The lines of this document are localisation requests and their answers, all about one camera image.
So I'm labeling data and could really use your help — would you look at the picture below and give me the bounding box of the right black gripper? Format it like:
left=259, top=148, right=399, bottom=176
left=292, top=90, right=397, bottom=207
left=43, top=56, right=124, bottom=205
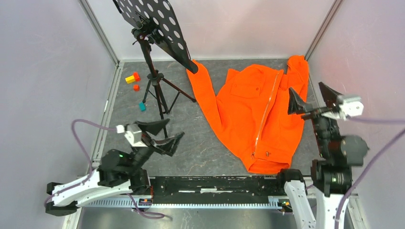
left=289, top=81, right=345, bottom=156

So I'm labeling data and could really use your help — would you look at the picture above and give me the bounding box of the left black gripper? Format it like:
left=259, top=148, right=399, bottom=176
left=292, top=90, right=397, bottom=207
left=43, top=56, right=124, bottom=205
left=127, top=118, right=186, bottom=175

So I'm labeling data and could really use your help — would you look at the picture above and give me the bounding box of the orange jacket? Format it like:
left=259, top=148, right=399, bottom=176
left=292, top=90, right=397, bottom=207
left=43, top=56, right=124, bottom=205
left=187, top=55, right=309, bottom=174

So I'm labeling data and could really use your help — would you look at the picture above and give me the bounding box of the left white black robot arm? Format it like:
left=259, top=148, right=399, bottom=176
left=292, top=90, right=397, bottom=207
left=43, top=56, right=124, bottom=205
left=44, top=119, right=185, bottom=217

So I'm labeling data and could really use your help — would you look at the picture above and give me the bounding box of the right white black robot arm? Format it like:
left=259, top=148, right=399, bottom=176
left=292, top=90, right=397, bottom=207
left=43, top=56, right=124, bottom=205
left=276, top=83, right=369, bottom=229

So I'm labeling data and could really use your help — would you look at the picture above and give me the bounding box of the teal block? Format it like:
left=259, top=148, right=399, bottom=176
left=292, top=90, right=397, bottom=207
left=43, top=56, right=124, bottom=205
left=139, top=102, right=146, bottom=112

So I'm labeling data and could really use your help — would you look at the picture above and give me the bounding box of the small red block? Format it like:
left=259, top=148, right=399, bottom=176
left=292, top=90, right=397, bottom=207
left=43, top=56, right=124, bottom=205
left=133, top=84, right=140, bottom=91

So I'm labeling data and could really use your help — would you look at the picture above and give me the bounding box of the red block on yellow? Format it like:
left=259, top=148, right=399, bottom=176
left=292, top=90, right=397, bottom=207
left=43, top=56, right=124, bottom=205
left=133, top=72, right=140, bottom=82

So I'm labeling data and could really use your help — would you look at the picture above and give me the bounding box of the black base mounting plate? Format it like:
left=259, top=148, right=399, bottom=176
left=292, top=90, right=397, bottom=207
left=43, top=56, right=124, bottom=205
left=144, top=176, right=287, bottom=204

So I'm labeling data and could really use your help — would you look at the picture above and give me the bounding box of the black perforated music stand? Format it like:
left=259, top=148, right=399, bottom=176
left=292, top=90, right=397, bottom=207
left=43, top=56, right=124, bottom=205
left=113, top=0, right=198, bottom=118

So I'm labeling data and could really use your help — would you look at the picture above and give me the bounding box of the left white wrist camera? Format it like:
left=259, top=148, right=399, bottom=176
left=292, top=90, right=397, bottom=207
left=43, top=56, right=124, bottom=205
left=116, top=124, right=147, bottom=147

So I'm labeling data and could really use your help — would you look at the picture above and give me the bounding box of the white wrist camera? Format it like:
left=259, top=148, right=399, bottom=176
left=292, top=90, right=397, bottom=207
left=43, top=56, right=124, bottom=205
left=322, top=94, right=364, bottom=120
left=116, top=124, right=147, bottom=147

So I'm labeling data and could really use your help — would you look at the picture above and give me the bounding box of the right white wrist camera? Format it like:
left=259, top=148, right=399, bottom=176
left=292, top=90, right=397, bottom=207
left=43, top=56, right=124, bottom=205
left=322, top=94, right=364, bottom=120

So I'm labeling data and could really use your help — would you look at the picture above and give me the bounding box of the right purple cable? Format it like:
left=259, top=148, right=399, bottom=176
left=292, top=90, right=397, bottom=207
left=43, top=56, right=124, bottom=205
left=333, top=117, right=405, bottom=229

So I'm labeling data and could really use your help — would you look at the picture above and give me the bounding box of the purple cable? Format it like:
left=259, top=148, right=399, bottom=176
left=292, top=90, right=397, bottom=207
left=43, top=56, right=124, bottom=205
left=333, top=117, right=405, bottom=229
left=43, top=118, right=168, bottom=220

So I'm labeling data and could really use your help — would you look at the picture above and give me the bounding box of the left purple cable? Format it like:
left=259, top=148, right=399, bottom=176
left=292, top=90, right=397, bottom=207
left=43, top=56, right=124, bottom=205
left=43, top=118, right=168, bottom=220

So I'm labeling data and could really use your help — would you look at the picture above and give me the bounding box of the grey slotted cable duct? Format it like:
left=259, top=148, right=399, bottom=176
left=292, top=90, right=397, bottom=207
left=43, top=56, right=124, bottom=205
left=85, top=197, right=282, bottom=210

